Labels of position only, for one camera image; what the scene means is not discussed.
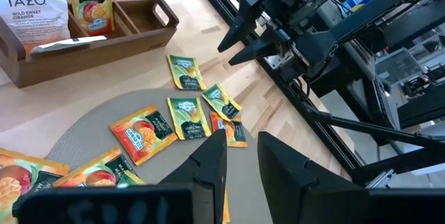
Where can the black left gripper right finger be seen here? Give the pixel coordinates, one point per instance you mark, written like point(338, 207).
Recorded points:
point(299, 196)

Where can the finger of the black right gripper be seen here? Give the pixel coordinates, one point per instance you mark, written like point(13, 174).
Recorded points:
point(264, 50)
point(248, 15)

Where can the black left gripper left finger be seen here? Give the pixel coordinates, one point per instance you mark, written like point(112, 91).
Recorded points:
point(208, 175)

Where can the orange mango Ahmad tea packet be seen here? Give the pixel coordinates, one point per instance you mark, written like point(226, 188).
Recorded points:
point(142, 135)
point(21, 178)
point(92, 8)
point(238, 133)
point(94, 173)

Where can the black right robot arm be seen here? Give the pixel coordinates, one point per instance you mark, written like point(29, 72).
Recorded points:
point(365, 25)

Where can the brown wooden tea organiser box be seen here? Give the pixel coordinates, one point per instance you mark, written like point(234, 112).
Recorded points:
point(104, 60)

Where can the round grey table mat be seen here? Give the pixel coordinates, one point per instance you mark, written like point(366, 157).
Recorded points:
point(87, 137)

